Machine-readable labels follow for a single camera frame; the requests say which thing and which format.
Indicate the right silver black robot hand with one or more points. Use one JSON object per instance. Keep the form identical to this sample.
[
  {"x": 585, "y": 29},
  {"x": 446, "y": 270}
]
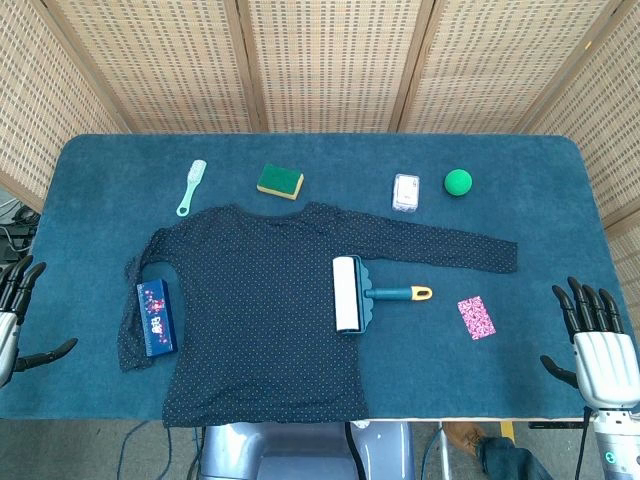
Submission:
[{"x": 605, "y": 365}]

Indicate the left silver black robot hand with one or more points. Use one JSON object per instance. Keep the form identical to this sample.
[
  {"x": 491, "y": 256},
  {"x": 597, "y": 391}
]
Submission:
[{"x": 9, "y": 340}]

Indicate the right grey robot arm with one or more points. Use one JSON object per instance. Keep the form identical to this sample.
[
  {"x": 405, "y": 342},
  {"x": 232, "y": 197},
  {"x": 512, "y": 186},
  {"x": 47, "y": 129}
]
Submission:
[{"x": 620, "y": 445}]

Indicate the dark blue polka-dot shirt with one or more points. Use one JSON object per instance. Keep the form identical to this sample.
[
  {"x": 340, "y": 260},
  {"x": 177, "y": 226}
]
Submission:
[{"x": 260, "y": 310}]

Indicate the blue jeans leg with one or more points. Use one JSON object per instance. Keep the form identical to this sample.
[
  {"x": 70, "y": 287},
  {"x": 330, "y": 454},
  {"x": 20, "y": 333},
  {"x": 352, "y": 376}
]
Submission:
[{"x": 510, "y": 460}]

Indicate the pink patterned packet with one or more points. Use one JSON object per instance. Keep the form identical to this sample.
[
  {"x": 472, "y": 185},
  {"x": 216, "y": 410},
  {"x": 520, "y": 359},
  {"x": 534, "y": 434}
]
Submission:
[{"x": 476, "y": 318}]

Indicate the dark blue printed box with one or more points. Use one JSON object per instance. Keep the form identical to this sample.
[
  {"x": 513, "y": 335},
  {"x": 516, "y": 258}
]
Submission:
[{"x": 157, "y": 317}]

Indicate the teal table cloth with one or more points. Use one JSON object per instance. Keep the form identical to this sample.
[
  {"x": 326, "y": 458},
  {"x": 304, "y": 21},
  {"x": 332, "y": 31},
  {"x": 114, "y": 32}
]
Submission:
[{"x": 450, "y": 380}]

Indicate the brown shoe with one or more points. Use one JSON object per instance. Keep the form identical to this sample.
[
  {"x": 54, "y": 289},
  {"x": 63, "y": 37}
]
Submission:
[{"x": 462, "y": 437}]

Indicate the green ball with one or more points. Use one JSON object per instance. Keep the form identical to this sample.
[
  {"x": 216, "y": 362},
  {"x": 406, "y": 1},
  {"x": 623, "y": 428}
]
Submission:
[{"x": 458, "y": 183}]

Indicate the clear plastic box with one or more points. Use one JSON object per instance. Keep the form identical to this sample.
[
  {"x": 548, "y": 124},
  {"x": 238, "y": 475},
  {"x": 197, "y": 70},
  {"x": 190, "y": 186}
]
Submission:
[{"x": 406, "y": 192}]

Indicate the grey-blue robot torso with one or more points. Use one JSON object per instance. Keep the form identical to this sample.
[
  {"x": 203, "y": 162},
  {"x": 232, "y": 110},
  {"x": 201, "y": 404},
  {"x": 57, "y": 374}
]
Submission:
[{"x": 290, "y": 452}]

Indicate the green and yellow sponge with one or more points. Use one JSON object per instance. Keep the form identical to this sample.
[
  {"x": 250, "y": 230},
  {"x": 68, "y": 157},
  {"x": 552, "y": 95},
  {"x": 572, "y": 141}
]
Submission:
[{"x": 280, "y": 180}]

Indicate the woven bamboo folding screen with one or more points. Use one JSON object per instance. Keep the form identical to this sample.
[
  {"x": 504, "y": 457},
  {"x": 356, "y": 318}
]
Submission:
[{"x": 330, "y": 65}]

